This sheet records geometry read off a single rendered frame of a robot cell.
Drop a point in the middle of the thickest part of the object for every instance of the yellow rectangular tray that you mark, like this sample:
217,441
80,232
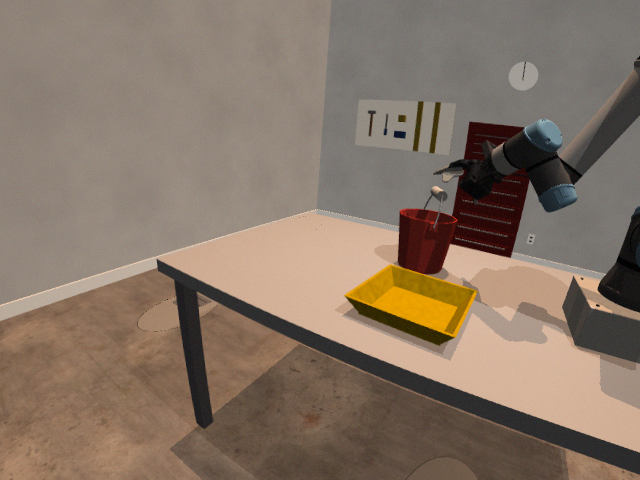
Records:
407,294

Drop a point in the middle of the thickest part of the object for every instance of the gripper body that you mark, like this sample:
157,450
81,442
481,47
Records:
474,184

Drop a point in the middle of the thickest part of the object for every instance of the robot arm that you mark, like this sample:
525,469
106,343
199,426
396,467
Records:
550,180

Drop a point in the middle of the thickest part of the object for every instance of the red pail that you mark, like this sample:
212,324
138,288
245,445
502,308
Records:
424,241

